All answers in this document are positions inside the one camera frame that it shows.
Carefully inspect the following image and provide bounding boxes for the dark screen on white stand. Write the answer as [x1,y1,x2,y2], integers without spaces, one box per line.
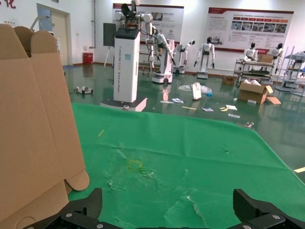
[103,22,117,69]

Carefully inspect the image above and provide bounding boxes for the metal workshop trolley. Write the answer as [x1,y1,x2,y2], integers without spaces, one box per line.
[234,58,276,85]

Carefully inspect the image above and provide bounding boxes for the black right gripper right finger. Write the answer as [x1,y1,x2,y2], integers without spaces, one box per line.
[228,188,305,229]

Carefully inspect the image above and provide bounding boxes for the small shipping carton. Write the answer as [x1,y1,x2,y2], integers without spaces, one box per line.
[222,75,237,85]

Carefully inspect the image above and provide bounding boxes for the wall poster board with photos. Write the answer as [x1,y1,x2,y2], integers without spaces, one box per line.
[112,3,184,46]

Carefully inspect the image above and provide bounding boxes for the white wall pipe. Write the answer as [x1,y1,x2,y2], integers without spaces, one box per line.
[91,0,96,50]

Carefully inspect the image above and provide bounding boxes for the red fire equipment box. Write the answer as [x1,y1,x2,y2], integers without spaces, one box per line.
[82,52,93,65]

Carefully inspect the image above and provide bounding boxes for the white sheet with yellow pieces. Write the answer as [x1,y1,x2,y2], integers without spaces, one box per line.
[219,104,238,112]

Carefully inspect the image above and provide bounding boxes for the wide red-framed wall poster board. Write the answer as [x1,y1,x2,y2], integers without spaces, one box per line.
[206,7,295,52]

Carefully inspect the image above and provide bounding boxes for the white paper bag red print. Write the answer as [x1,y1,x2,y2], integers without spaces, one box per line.
[190,82,203,100]

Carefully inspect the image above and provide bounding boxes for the grey metal shelf rack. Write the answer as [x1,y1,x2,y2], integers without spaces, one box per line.
[275,46,305,91]

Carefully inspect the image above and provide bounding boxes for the beige door with frame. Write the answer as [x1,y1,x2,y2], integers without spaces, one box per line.
[37,3,72,66]

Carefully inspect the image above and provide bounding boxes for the clear plastic bag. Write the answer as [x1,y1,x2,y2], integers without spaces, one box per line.
[178,83,213,95]

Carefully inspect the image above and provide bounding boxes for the closed shipping carton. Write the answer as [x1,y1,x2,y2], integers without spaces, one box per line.
[258,54,274,63]

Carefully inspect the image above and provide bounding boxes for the white tower robot with arms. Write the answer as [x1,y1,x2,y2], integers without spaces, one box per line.
[100,0,158,113]

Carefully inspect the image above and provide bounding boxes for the open shipping carton with flaps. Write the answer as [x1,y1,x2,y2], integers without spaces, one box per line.
[238,79,282,105]

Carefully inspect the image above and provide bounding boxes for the white wheeled humanoid robot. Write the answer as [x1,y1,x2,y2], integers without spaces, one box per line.
[145,26,174,84]

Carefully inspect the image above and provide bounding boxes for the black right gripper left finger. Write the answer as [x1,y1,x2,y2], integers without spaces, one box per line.
[22,187,115,229]

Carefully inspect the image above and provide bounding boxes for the green tablecloth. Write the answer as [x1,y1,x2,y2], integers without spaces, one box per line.
[68,102,305,229]

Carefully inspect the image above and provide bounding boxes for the brown corrugated cardboard box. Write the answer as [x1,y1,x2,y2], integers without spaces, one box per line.
[0,23,91,229]

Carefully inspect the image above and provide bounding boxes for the white and black floor device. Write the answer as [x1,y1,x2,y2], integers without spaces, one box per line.
[73,85,94,95]

